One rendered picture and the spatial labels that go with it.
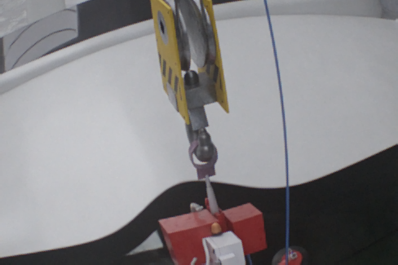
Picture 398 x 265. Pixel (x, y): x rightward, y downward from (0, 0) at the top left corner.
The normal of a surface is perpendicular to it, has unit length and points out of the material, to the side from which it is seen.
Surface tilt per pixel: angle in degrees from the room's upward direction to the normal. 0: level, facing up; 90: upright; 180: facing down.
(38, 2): 89
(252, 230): 73
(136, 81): 20
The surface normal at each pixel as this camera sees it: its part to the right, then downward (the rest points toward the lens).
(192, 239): 0.22, 0.11
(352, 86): 0.02, -0.70
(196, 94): 0.30, 0.42
